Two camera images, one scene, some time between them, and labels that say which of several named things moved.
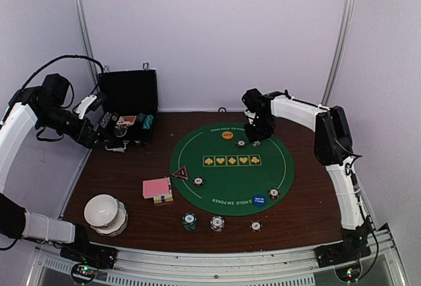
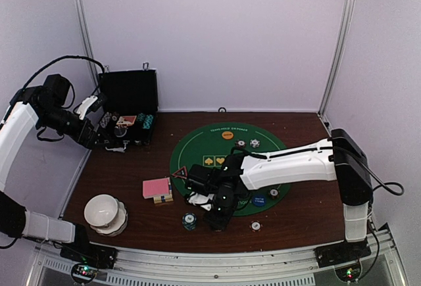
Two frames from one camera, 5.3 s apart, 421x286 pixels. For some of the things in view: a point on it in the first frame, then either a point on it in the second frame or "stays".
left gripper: [80, 137] stays
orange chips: [273, 192] stays
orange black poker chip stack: [255, 225] stays
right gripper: [253, 137] to [220, 221]
